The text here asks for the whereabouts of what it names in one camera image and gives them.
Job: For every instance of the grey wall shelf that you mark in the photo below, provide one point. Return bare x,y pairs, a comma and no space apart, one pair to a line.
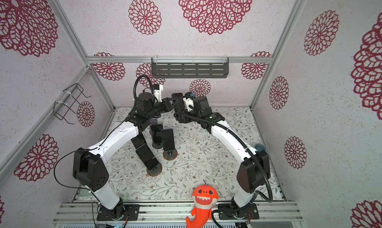
192,68

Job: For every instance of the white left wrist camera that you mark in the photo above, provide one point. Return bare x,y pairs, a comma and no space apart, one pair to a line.
158,89

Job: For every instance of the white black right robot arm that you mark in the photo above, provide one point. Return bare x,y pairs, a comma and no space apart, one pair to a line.
254,162

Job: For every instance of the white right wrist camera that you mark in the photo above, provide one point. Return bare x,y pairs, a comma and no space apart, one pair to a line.
189,103

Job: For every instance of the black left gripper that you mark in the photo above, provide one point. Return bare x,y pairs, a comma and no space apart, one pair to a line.
167,104

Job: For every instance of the black smartphone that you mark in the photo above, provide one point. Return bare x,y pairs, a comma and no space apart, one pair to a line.
176,96

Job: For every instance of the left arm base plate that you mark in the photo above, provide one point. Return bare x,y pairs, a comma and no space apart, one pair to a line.
119,213

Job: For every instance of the front round stand base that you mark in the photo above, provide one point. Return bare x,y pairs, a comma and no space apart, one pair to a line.
155,171

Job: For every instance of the round stand base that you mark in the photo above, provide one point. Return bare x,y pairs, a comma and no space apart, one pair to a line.
170,154
155,171

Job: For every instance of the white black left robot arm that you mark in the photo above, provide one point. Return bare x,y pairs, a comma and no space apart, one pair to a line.
89,164

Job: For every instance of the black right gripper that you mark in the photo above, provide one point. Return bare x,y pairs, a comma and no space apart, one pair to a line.
180,109

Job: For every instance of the phone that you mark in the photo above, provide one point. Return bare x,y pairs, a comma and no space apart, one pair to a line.
168,139
147,157
155,132
138,141

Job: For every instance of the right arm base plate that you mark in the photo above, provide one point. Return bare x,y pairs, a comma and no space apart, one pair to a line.
248,212

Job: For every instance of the teal ceramic cup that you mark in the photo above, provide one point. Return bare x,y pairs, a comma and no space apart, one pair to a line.
259,147

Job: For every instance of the middle round stand base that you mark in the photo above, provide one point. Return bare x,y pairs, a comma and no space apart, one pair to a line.
170,154

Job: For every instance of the black wire wall rack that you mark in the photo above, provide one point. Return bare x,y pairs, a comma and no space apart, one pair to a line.
64,106

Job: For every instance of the red shark plush toy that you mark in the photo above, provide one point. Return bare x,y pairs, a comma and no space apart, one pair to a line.
204,197

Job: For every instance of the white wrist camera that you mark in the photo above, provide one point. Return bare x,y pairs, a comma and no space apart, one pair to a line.
189,103
158,89

